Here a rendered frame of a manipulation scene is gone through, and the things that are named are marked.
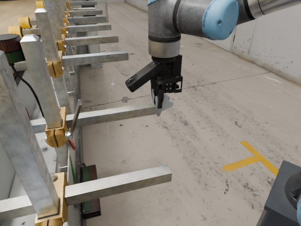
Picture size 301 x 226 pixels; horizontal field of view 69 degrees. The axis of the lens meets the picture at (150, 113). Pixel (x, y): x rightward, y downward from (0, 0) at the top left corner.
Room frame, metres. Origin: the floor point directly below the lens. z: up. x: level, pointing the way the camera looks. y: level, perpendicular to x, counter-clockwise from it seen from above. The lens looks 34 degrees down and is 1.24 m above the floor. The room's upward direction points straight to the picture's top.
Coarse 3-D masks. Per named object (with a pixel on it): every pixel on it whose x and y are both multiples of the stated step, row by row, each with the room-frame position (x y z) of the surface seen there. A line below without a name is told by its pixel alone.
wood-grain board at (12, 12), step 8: (0, 8) 2.28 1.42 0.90; (8, 8) 2.28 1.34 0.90; (16, 8) 2.28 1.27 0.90; (24, 8) 2.28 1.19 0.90; (32, 8) 2.28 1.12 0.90; (0, 16) 1.89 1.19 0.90; (8, 16) 1.89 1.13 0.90; (16, 16) 1.89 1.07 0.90; (24, 16) 1.89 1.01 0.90; (32, 16) 1.89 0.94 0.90; (0, 24) 1.60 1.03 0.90; (8, 24) 1.60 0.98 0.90; (16, 24) 1.60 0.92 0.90; (0, 32) 1.38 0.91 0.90; (8, 32) 1.38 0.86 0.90
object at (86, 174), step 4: (84, 168) 0.49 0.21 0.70; (88, 168) 0.49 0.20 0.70; (84, 172) 0.47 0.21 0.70; (88, 172) 0.47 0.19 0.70; (84, 176) 0.45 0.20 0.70; (88, 176) 0.45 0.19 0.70; (84, 180) 0.44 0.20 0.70; (88, 180) 0.44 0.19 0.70; (84, 204) 0.36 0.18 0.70; (88, 204) 0.36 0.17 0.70; (84, 208) 0.35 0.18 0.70; (88, 208) 0.35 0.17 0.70
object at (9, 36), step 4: (0, 36) 0.49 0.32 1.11; (4, 36) 0.49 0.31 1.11; (8, 36) 0.49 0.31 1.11; (12, 36) 0.49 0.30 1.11; (16, 36) 0.49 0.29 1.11; (0, 40) 0.46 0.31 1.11; (4, 40) 0.46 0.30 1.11; (4, 52) 0.46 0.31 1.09; (8, 52) 0.46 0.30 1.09; (24, 60) 0.48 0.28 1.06; (12, 64) 0.48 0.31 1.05; (12, 68) 0.48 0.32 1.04; (16, 72) 0.48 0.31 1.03; (28, 72) 0.48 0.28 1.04; (20, 76) 0.48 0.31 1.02; (24, 80) 0.48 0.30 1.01; (28, 84) 0.48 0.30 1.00; (32, 88) 0.49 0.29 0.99; (32, 92) 0.49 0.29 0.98; (36, 96) 0.49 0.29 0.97; (36, 100) 0.49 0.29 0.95; (40, 108) 0.48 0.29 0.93
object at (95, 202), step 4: (92, 168) 0.49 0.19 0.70; (92, 172) 0.47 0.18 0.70; (92, 176) 0.45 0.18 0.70; (92, 180) 0.44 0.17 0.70; (92, 200) 0.37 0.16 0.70; (96, 200) 0.37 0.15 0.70; (92, 204) 0.36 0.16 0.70; (96, 204) 0.36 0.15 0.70; (92, 208) 0.35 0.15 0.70; (96, 208) 0.35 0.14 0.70
